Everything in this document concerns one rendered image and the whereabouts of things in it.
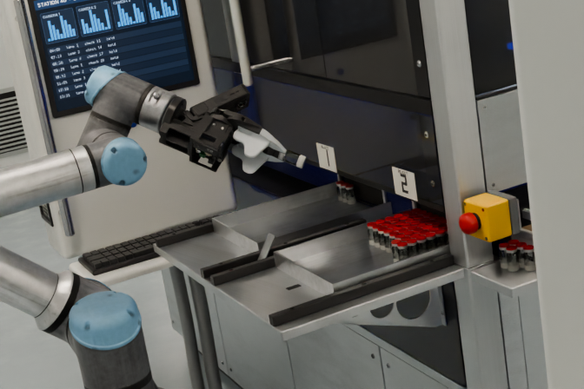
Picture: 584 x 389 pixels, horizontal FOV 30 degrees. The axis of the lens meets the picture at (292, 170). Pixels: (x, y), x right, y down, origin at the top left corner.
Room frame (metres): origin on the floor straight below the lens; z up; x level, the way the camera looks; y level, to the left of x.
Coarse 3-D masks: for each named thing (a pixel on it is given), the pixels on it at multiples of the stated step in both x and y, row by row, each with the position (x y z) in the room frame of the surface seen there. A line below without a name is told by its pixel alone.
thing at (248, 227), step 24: (312, 192) 2.58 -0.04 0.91; (336, 192) 2.60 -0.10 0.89; (240, 216) 2.49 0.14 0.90; (264, 216) 2.52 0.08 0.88; (288, 216) 2.49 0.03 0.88; (312, 216) 2.46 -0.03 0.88; (336, 216) 2.43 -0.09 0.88; (360, 216) 2.34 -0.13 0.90; (384, 216) 2.36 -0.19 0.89; (240, 240) 2.32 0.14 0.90; (264, 240) 2.34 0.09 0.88; (288, 240) 2.26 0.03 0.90
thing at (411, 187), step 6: (396, 168) 2.17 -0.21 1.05; (396, 174) 2.17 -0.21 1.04; (402, 174) 2.15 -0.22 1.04; (408, 174) 2.12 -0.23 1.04; (414, 174) 2.11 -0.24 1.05; (396, 180) 2.17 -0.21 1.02; (402, 180) 2.15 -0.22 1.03; (408, 180) 2.13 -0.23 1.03; (414, 180) 2.11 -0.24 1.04; (396, 186) 2.18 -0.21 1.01; (408, 186) 2.13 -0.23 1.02; (414, 186) 2.11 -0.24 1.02; (396, 192) 2.18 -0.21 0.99; (402, 192) 2.16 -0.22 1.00; (408, 192) 2.13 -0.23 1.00; (414, 192) 2.11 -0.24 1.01; (414, 198) 2.12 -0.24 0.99
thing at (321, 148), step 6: (318, 144) 2.48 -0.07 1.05; (318, 150) 2.49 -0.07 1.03; (324, 150) 2.46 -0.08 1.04; (330, 150) 2.43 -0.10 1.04; (318, 156) 2.49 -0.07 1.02; (324, 156) 2.46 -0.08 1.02; (330, 156) 2.43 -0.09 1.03; (324, 162) 2.47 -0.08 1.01; (330, 162) 2.44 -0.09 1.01; (330, 168) 2.44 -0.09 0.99
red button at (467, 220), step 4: (468, 212) 1.92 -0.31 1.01; (460, 216) 1.91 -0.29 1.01; (464, 216) 1.90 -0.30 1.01; (468, 216) 1.90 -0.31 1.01; (472, 216) 1.90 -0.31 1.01; (460, 220) 1.91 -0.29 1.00; (464, 220) 1.90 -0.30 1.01; (468, 220) 1.89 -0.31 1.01; (472, 220) 1.89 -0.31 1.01; (476, 220) 1.90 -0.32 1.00; (460, 224) 1.91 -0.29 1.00; (464, 224) 1.90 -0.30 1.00; (468, 224) 1.89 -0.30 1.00; (472, 224) 1.89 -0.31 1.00; (476, 224) 1.89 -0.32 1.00; (464, 228) 1.90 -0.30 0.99; (468, 228) 1.89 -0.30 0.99; (472, 228) 1.89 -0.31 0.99; (476, 228) 1.89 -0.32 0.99; (464, 232) 1.90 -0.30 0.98; (468, 232) 1.89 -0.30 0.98; (472, 232) 1.89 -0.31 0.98
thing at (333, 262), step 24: (312, 240) 2.19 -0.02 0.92; (336, 240) 2.22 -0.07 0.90; (360, 240) 2.24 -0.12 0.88; (288, 264) 2.10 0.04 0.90; (312, 264) 2.14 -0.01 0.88; (336, 264) 2.11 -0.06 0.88; (360, 264) 2.09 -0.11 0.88; (384, 264) 2.07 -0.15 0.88; (408, 264) 1.99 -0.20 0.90; (336, 288) 1.92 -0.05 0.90
